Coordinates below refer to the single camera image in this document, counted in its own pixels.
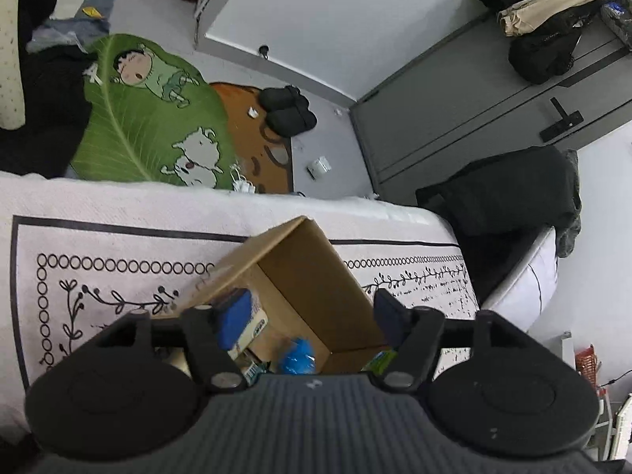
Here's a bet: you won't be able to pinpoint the black cloth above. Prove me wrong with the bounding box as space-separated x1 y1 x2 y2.
0 0 100 179

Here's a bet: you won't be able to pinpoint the green leaf rug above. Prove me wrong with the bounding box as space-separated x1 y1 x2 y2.
69 34 240 191

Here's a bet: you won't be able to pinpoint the grey door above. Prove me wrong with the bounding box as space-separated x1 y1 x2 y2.
348 0 632 193

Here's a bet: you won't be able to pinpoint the white packet with blue print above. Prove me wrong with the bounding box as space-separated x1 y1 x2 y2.
229 291 270 356

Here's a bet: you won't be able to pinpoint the black slipper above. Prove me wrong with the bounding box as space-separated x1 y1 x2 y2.
265 107 318 136
259 85 311 112

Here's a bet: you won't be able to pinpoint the brown cardboard box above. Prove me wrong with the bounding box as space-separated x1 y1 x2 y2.
170 216 396 386

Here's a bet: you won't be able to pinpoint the orange bear rug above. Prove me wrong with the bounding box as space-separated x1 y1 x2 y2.
210 81 294 194

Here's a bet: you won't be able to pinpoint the grey hoodie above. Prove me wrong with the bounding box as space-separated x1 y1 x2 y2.
555 149 583 258

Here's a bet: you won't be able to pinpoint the blue jeans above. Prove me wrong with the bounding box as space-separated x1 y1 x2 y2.
27 0 117 55

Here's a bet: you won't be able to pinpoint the white pillow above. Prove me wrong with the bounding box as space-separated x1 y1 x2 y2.
481 227 561 334

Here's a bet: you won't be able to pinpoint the white keyboard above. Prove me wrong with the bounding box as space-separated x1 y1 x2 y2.
609 392 632 460

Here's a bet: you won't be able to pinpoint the black hanging bag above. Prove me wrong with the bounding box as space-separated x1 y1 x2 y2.
508 24 583 85

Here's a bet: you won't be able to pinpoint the polka dot cloth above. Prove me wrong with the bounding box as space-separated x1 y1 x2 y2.
0 0 38 132

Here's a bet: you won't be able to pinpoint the black coat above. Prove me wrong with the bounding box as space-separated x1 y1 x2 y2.
416 145 581 307

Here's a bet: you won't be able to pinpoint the clear packet with white label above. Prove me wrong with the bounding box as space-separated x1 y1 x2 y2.
241 350 271 385

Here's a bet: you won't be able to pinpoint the white patterned blanket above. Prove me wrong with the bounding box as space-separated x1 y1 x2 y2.
0 170 481 448

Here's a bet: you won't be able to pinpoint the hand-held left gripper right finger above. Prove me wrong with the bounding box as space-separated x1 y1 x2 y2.
374 288 549 395

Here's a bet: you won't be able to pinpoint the blue snack packet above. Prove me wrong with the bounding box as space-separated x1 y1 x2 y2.
278 337 317 375

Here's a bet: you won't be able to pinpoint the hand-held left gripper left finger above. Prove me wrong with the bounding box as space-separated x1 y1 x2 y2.
74 288 254 395

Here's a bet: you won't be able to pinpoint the crumpled white tissue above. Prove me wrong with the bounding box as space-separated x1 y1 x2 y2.
229 165 258 193

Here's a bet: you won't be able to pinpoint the red basket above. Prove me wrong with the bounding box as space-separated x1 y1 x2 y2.
574 343 600 388

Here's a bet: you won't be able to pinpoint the small green snack packet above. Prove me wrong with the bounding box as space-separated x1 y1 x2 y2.
362 349 399 372

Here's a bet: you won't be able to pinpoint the black door handle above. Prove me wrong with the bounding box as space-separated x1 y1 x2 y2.
539 97 584 143

